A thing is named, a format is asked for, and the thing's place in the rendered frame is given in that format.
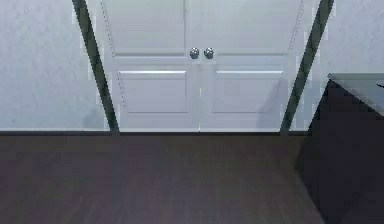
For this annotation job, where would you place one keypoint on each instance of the white panelled room door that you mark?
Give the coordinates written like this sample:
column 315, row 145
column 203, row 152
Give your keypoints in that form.
column 246, row 90
column 153, row 90

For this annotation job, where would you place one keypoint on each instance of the dark cabinet with grey top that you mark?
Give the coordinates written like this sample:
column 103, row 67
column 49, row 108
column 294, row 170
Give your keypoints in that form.
column 346, row 146

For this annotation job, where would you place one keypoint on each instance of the round silver door knob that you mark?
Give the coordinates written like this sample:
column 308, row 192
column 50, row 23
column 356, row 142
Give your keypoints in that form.
column 194, row 53
column 208, row 53

